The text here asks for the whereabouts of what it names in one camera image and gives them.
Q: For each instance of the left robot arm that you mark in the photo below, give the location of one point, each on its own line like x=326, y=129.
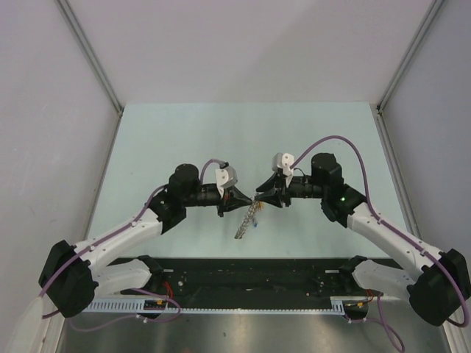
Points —
x=74, y=275

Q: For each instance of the left aluminium frame post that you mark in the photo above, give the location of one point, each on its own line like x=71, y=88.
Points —
x=85, y=46

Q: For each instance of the metal keyring disc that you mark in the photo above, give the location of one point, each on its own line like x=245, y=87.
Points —
x=249, y=217

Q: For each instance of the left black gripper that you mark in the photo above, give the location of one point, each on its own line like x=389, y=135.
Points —
x=232, y=198

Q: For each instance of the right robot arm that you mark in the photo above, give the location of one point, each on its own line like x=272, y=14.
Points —
x=435, y=283

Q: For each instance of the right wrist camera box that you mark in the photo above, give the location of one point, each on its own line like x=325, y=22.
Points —
x=283, y=163

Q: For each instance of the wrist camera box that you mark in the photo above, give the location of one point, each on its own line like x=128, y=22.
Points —
x=283, y=163
x=226, y=177

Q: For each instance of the grey slotted cable duct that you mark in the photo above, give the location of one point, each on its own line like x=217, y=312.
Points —
x=158, y=306

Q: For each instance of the right aluminium frame post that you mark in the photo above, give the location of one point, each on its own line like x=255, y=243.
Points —
x=412, y=50

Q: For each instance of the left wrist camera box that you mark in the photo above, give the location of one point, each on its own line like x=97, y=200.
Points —
x=226, y=177

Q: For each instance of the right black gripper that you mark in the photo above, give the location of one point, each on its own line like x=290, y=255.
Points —
x=281, y=194

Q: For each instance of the aluminium frame post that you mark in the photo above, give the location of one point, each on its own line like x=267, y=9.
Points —
x=85, y=46
x=412, y=50

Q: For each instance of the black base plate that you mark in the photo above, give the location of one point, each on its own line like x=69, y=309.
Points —
x=255, y=283

